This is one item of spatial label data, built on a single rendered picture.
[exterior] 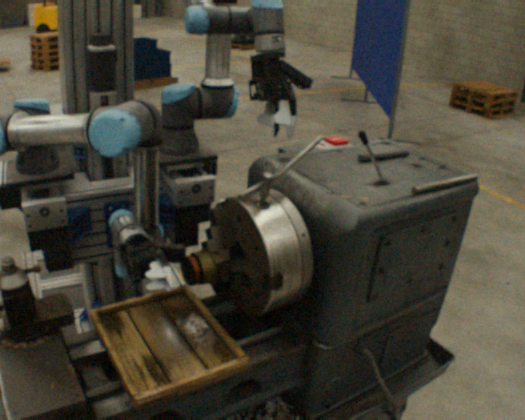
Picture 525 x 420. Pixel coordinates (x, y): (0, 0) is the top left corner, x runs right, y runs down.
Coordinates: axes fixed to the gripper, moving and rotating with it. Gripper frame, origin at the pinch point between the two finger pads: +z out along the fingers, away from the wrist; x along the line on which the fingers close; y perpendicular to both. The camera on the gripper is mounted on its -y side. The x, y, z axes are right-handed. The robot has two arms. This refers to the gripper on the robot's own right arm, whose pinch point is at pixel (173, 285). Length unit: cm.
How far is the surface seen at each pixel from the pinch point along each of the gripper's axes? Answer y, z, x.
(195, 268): -6.0, -0.5, 2.9
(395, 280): -59, 17, -5
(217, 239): -14.2, -5.4, 6.4
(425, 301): -78, 17, -19
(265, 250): -19.4, 8.2, 9.9
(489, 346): -191, 3, -103
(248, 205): -20.1, -2.0, 16.4
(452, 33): -974, -644, 10
